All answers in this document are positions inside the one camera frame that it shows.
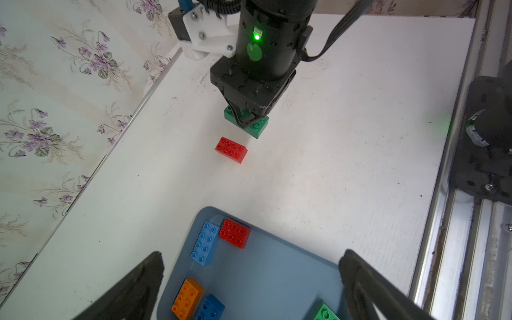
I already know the orange lego brick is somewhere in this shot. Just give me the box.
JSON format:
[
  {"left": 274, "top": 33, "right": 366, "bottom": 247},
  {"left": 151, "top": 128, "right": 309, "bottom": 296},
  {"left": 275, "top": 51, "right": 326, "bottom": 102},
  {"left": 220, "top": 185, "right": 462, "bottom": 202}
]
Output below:
[{"left": 171, "top": 278, "right": 204, "bottom": 320}]

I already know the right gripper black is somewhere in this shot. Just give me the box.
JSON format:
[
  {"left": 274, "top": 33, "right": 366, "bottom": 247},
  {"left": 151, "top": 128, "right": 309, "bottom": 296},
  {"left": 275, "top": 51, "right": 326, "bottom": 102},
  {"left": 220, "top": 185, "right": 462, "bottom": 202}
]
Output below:
[{"left": 210, "top": 57, "right": 296, "bottom": 128}]

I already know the blue-grey plastic tray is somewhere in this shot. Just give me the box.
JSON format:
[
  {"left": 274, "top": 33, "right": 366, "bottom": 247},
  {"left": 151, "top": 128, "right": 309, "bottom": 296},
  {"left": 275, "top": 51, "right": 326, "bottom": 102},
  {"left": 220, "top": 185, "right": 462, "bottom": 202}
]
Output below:
[{"left": 156, "top": 207, "right": 350, "bottom": 319}]

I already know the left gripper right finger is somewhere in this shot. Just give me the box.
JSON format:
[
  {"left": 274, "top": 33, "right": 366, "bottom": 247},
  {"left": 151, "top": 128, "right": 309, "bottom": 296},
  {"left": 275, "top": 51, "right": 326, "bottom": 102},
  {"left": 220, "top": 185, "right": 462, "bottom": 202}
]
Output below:
[{"left": 339, "top": 249, "right": 432, "bottom": 319}]

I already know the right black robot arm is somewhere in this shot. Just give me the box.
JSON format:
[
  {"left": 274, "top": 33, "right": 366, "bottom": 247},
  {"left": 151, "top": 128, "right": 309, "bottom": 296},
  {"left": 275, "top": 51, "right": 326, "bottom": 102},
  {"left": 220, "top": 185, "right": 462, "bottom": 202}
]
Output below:
[{"left": 202, "top": 0, "right": 373, "bottom": 129}]

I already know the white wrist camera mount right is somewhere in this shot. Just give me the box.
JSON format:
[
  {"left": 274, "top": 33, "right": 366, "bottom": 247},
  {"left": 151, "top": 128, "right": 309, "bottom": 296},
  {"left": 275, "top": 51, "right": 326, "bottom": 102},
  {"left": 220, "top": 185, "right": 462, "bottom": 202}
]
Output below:
[{"left": 167, "top": 1, "right": 237, "bottom": 61}]

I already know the dark blue small lego brick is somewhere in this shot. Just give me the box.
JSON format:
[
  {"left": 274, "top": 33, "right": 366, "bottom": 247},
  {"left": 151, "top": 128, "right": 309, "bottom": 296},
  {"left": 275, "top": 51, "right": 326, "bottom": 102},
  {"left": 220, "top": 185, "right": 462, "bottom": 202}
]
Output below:
[{"left": 195, "top": 294, "right": 225, "bottom": 320}]

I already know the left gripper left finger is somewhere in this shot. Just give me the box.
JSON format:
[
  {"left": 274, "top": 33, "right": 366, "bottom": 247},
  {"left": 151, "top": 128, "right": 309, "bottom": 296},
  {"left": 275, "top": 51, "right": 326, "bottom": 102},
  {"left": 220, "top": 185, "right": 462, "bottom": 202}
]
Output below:
[{"left": 75, "top": 251, "right": 164, "bottom": 319}]

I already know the small red lego brick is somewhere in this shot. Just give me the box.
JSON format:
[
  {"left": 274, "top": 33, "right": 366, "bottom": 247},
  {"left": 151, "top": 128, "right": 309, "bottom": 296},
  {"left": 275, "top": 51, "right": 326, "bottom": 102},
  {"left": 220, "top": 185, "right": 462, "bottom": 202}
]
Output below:
[{"left": 219, "top": 218, "right": 251, "bottom": 249}]

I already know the green lego brick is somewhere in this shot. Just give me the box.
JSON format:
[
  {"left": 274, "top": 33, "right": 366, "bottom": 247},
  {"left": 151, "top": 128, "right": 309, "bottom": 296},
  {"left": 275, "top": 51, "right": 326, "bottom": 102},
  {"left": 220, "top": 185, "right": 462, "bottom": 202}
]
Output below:
[
  {"left": 223, "top": 106, "right": 269, "bottom": 139},
  {"left": 310, "top": 299, "right": 340, "bottom": 320}
]

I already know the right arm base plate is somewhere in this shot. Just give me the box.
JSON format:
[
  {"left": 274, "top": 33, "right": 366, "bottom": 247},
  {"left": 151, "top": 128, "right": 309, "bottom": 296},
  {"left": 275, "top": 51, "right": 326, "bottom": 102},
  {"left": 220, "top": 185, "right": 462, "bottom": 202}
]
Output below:
[{"left": 449, "top": 63, "right": 511, "bottom": 205}]

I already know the light blue lego brick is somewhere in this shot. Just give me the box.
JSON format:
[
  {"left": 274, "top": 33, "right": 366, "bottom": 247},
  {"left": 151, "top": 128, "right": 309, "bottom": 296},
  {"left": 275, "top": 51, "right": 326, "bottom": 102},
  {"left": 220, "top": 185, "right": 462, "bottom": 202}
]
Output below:
[{"left": 190, "top": 221, "right": 219, "bottom": 266}]

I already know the aluminium rail frame front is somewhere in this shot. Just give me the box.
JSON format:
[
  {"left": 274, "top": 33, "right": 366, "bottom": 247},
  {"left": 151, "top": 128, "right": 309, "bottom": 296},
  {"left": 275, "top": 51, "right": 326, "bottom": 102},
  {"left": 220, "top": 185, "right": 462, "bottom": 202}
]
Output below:
[{"left": 409, "top": 1, "right": 511, "bottom": 319}]

